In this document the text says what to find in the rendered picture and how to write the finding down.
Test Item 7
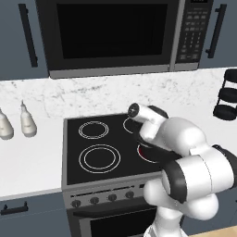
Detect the black tiered stand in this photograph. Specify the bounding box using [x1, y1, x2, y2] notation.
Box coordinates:
[212, 68, 237, 122]

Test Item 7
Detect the black oven door handle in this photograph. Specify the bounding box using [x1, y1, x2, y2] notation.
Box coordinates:
[72, 199, 155, 218]

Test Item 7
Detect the short black drawer handle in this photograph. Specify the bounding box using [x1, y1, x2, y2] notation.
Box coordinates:
[0, 201, 30, 217]

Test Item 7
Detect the black glass hob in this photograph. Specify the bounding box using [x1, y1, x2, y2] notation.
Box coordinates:
[61, 113, 174, 190]

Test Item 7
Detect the grey-blue base cupboard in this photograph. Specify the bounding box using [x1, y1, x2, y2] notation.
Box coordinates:
[181, 187, 237, 237]

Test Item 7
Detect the long black cupboard handle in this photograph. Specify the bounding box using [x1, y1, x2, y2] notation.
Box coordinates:
[18, 3, 39, 69]
[205, 3, 228, 59]

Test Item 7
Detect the grey-blue drawer front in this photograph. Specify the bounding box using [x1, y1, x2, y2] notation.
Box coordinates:
[0, 192, 72, 237]

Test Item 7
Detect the grey-blue cupboard door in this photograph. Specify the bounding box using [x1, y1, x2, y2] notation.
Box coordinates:
[0, 0, 50, 81]
[198, 0, 237, 70]

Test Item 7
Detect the black and steel microwave oven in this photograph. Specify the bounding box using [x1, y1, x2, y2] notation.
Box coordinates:
[34, 0, 215, 80]

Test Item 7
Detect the white bottle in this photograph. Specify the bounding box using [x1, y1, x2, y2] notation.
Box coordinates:
[19, 100, 38, 139]
[0, 107, 15, 141]

